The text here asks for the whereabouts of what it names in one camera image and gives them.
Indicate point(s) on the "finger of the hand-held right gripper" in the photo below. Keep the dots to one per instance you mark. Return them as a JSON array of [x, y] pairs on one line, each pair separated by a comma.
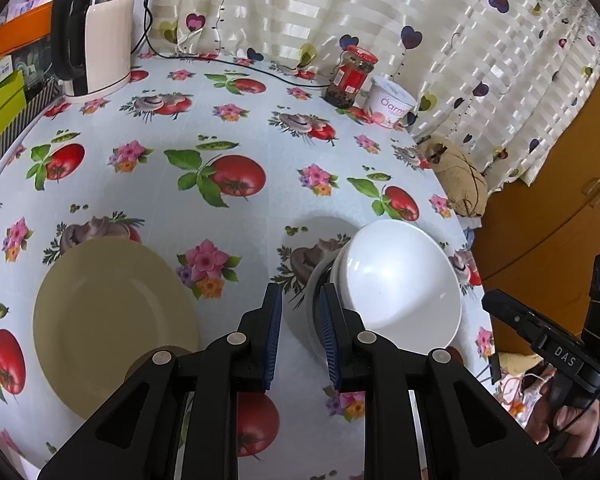
[[515, 317]]

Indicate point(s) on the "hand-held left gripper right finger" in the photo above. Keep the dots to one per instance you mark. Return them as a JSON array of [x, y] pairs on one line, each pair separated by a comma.
[[330, 340]]

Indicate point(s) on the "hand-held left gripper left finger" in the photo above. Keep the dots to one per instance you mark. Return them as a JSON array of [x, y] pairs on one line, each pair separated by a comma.
[[272, 340]]

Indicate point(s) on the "stainless steel bowl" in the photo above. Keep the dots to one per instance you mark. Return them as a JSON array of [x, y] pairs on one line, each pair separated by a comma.
[[312, 320]]

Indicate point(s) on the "white bowl with blue rim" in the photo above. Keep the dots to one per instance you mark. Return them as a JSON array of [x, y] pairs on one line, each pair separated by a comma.
[[400, 285]]

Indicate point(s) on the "beige plate with brown patch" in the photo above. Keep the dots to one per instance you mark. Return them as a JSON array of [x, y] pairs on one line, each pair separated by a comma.
[[110, 310]]

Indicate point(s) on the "person's right hand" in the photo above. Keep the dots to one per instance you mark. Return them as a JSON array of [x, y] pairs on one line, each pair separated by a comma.
[[580, 430]]

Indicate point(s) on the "floral fabric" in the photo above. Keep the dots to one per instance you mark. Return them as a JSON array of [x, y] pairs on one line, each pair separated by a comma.
[[520, 395]]

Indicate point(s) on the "wooden cabinet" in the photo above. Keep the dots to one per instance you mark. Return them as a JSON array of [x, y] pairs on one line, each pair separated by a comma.
[[545, 230]]

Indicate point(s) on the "vegetable and flower print tablecloth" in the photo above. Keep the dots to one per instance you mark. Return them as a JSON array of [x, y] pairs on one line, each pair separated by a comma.
[[130, 200]]

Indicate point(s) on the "white yogurt tub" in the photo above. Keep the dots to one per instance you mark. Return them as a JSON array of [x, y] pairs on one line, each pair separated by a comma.
[[387, 105]]

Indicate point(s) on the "glass jar with red label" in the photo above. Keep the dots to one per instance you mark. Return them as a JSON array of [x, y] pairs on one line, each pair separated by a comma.
[[352, 82]]

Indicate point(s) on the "white kettle base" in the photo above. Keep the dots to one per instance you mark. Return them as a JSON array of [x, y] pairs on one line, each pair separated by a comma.
[[115, 87]]

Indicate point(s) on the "black and white zigzag box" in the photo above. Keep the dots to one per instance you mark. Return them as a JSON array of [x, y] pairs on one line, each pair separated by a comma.
[[40, 102]]

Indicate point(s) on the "white electric kettle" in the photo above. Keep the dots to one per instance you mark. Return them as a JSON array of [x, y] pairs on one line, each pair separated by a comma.
[[107, 45]]

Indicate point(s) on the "cream curtain with heart print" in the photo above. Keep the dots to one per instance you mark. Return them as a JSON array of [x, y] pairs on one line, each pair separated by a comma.
[[330, 0]]

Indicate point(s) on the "lime green box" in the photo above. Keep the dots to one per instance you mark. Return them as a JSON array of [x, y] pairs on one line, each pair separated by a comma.
[[0, 115]]

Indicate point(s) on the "clear box with orange lid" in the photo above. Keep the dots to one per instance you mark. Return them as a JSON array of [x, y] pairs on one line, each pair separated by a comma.
[[20, 30]]

